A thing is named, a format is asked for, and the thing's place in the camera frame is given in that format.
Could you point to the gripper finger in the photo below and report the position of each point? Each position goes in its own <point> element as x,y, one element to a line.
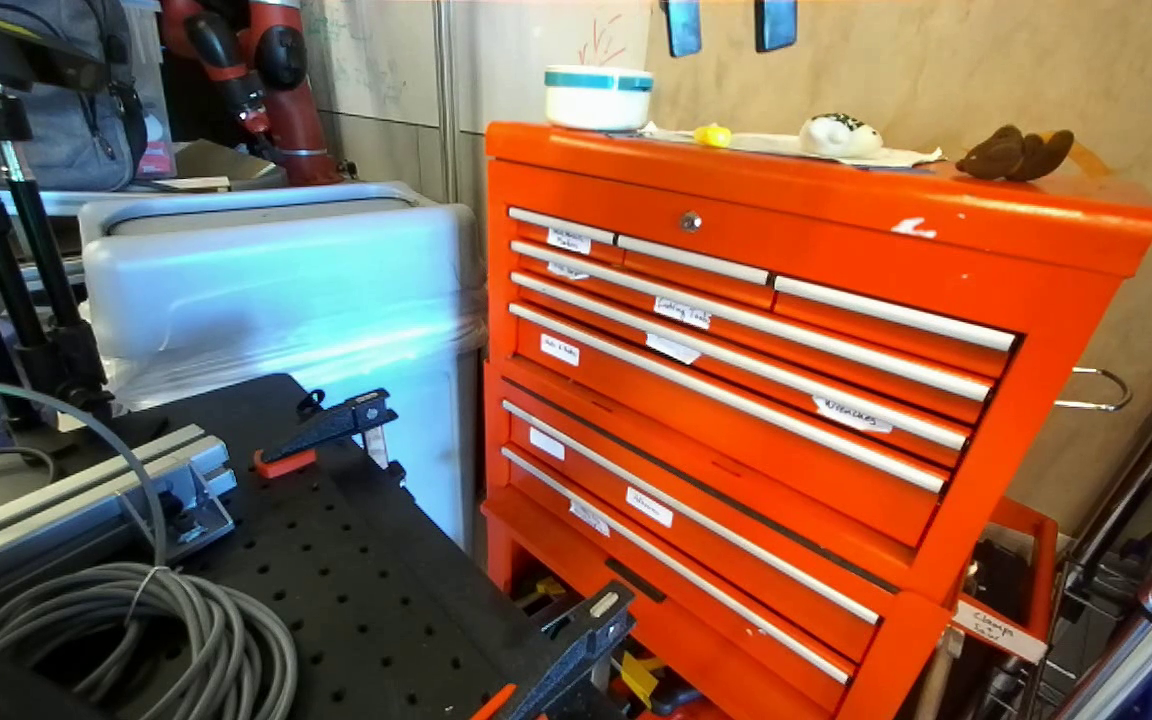
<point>775,22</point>
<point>681,26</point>

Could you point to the white bowl with teal stripe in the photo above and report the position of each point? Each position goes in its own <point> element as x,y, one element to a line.
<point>598,102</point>

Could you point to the small yellow toy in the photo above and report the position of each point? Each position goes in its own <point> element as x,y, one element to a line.
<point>712,136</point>

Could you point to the white toy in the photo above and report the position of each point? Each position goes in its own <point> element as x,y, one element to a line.
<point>836,138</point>

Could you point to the brown toy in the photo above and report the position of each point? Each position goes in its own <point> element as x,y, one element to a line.
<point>1006,155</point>

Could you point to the white cloth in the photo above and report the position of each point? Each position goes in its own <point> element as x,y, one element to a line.
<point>766,145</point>

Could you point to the small narrow drawer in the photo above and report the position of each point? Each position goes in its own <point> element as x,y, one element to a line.
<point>596,246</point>

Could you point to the small medium drawer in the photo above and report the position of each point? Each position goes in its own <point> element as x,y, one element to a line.
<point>706,278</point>

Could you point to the orange tool chest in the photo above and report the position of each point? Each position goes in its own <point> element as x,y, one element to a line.
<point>936,260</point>

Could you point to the small wide drawer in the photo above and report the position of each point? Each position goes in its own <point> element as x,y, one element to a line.
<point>886,335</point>

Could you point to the full width shallow drawer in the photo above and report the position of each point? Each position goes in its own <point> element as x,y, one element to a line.
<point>776,392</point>
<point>836,370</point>

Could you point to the red robot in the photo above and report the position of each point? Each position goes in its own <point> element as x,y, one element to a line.
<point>286,90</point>

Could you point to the full width deep drawer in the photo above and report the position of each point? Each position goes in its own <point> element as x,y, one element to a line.
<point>736,445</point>

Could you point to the cardboard box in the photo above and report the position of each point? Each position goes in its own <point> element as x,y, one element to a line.
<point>226,160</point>

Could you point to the white plastic bin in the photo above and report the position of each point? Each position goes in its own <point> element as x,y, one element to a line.
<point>286,290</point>

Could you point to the black and orange clamp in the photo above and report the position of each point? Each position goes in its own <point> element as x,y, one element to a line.
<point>331,425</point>
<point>581,640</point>

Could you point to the lower cabinet drawer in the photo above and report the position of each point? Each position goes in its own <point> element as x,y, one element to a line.
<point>736,570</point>
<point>696,610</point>

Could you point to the grey backpack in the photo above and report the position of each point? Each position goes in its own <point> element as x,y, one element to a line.
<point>66,130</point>

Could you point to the camera on tripod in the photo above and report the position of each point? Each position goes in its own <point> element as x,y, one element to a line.
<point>41,260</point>

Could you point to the aluminium profile rail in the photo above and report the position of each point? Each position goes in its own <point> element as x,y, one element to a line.
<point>56,510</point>

